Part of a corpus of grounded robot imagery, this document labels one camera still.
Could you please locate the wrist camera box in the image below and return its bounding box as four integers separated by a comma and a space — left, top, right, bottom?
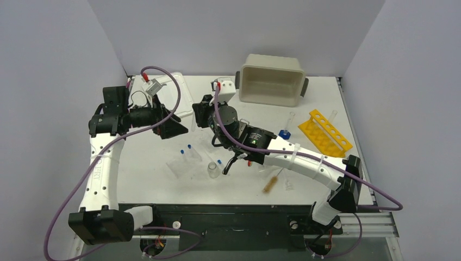
209, 77, 236, 105
141, 73, 164, 97

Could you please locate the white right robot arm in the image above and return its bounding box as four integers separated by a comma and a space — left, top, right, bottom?
192, 95, 363, 232

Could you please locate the black base frame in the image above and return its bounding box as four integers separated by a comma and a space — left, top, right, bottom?
126, 203, 381, 253

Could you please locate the test tube brush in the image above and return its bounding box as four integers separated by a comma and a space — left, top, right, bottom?
262, 169, 283, 194

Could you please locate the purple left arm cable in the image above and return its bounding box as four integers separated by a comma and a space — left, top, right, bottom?
43, 66, 201, 261

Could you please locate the blue capped vial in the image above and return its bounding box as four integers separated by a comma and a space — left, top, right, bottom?
180, 150, 193, 165
190, 113, 197, 132
216, 159, 225, 172
188, 144, 202, 161

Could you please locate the large clear test tube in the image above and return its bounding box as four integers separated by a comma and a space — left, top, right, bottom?
328, 110, 338, 124

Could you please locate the beige plastic tub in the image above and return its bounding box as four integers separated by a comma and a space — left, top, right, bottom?
238, 54, 306, 107

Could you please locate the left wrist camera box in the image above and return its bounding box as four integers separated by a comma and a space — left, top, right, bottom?
141, 73, 164, 97

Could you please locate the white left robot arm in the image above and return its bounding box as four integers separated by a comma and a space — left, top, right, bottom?
68, 86, 188, 245

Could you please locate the small glass jar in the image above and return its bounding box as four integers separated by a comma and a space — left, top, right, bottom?
207, 161, 221, 178

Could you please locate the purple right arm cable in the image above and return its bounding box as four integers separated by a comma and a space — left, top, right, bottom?
212, 82, 403, 260

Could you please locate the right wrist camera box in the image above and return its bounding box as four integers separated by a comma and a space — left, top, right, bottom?
209, 77, 236, 105

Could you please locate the yellow test tube rack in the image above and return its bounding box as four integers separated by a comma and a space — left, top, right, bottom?
298, 109, 353, 158

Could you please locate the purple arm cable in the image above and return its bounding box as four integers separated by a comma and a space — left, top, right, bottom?
212, 82, 403, 260
43, 66, 201, 261

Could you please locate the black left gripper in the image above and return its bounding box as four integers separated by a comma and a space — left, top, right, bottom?
124, 94, 188, 138

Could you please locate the graduated cylinder blue base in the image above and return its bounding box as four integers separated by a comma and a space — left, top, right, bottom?
278, 111, 296, 140

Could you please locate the white plastic tub lid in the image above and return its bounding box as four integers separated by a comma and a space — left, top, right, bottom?
148, 72, 193, 119

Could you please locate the clear glass funnel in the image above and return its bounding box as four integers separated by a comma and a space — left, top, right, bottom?
283, 171, 294, 191

